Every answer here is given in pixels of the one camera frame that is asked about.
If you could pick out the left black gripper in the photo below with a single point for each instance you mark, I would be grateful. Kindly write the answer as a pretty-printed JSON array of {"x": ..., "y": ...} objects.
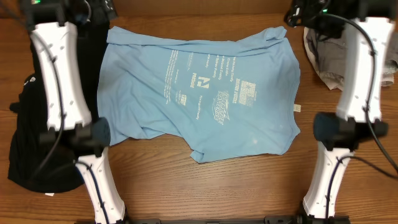
[{"x": 98, "y": 14}]

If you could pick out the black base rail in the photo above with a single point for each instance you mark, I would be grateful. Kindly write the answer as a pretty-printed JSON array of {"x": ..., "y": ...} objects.
[{"x": 279, "y": 219}]

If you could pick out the beige folded garment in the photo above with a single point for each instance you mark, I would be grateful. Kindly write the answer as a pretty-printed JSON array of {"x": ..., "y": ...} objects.
[{"x": 311, "y": 59}]

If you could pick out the black t-shirt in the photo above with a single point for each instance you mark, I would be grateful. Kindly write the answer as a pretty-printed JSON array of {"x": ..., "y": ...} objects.
[{"x": 26, "y": 152}]

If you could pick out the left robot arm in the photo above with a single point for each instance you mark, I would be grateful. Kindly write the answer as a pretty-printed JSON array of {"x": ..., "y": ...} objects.
[{"x": 53, "y": 28}]

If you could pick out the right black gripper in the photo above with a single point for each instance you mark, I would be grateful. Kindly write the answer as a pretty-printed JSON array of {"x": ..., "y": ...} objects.
[{"x": 311, "y": 20}]

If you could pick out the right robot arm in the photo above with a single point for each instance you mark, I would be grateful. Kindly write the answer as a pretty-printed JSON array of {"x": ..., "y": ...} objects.
[{"x": 367, "y": 26}]

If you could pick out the light blue t-shirt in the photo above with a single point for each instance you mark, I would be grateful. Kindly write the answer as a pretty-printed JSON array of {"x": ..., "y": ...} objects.
[{"x": 226, "y": 99}]

